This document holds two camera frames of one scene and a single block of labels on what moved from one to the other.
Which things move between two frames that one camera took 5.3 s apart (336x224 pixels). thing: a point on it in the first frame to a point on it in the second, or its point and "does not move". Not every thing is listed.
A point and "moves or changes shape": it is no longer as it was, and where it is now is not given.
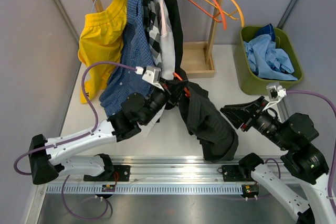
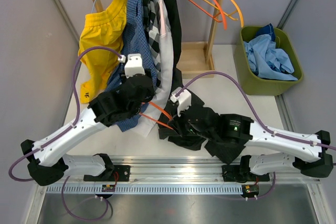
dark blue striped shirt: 268,29 does not move
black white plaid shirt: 150,1 does not move
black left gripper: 174,89 to 151,93
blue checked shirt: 136,50 does not move
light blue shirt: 266,60 does not move
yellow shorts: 102,40 does not move
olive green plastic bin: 250,83 does not move
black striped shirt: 206,121 moves or changes shape
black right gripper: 238,113 to 179,121
